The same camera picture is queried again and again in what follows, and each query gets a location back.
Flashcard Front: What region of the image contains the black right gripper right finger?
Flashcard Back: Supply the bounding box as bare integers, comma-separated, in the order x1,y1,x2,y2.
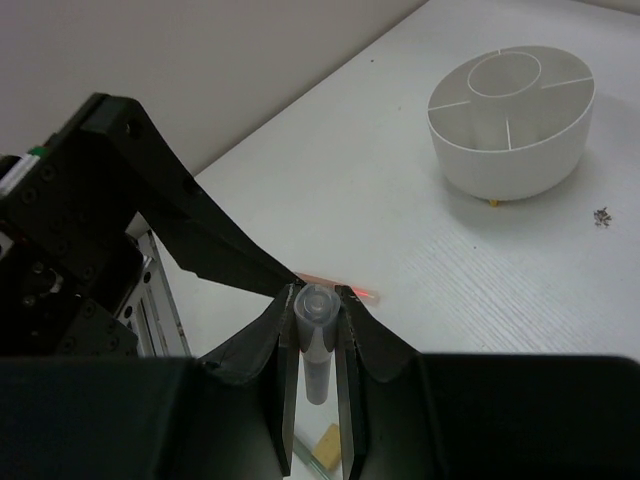
336,286,425,478

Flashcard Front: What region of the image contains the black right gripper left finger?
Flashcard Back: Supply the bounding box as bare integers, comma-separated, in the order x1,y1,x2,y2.
124,98,300,297

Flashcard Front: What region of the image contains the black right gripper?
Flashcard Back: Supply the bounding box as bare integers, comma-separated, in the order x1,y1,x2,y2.
1,94,150,358

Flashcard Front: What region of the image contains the translucent red pen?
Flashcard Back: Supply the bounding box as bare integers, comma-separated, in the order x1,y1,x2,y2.
293,271,384,305

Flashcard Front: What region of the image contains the translucent green pen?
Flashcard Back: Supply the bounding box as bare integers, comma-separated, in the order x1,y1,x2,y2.
293,284,341,405

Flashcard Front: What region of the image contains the tan small eraser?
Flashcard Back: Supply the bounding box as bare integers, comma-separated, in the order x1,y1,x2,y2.
312,423,341,471

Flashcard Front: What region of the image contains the white round divided container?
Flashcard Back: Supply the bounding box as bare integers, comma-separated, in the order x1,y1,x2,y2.
427,46,596,202

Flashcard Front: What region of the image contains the aluminium rail frame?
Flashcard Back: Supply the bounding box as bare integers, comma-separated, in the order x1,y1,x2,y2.
118,231,191,357

